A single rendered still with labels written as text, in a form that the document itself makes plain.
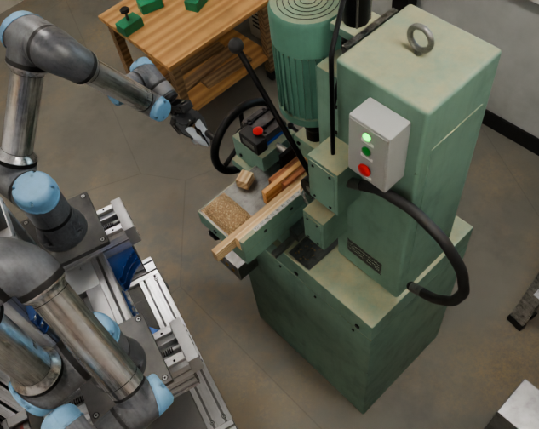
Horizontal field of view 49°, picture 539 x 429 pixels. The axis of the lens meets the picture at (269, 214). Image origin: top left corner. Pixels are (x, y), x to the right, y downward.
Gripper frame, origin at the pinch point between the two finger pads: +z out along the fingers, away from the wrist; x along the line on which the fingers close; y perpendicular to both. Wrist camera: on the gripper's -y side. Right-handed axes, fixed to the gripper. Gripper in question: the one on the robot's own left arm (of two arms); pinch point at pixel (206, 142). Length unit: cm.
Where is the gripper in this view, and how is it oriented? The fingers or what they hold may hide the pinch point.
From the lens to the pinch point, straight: 199.1
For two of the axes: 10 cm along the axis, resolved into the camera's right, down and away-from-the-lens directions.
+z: 6.4, 7.7, 0.1
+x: -7.2, 6.1, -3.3
